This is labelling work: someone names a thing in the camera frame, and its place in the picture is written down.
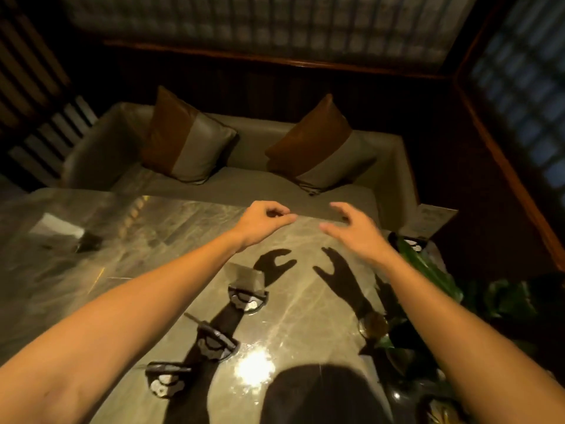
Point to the person's right hand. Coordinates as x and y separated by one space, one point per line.
359 238

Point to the person's left forearm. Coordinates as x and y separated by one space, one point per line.
110 322

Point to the green leafy plant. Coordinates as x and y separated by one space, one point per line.
435 271

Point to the brown and grey cushion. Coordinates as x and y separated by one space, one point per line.
320 147
185 139

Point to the person's right thumb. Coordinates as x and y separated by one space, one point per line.
333 230

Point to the lattice window screen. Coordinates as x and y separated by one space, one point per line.
525 83
265 26

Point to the small dark table object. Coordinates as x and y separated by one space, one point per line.
87 242

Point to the slatted wooden partition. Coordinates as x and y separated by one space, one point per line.
39 105

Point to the round glass vase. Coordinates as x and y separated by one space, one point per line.
373 324

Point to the person's right forearm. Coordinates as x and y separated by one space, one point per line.
459 339

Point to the grey upholstered sofa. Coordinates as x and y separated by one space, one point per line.
247 172

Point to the person's left hand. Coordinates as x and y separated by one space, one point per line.
260 225

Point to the person's left thumb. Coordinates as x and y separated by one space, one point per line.
284 220

